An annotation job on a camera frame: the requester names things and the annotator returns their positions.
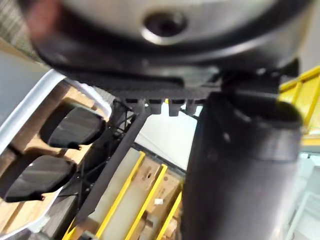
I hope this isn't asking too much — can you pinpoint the grey-rimmed plastic box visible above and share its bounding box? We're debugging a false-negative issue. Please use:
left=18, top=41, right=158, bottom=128
left=0, top=69, right=113, bottom=239

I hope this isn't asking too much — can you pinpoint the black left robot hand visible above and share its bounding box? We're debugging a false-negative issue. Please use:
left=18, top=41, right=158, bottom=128
left=23, top=0, right=312, bottom=240

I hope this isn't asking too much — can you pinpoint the black lattice plastic housing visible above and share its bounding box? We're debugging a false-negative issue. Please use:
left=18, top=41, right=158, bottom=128
left=59, top=98, right=151, bottom=226

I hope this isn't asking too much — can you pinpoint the brown cardboard box insert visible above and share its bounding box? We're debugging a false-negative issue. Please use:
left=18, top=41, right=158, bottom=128
left=0, top=80, right=111, bottom=235

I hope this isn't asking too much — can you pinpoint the yellow metal shelf rack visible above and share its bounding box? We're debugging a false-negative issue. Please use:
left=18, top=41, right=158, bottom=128
left=61, top=150, right=184, bottom=240

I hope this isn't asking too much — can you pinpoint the black sole-shaped plastic housing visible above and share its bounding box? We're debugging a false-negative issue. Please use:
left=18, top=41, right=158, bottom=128
left=39, top=104, right=107, bottom=150
left=0, top=154, right=77, bottom=204

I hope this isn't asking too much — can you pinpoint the yellow metal shelf frame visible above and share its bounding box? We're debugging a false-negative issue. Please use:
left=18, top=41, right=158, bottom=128
left=278, top=65, right=320, bottom=146

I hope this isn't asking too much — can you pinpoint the brown cardboard box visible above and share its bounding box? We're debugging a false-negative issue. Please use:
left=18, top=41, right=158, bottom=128
left=136, top=158, right=185, bottom=240

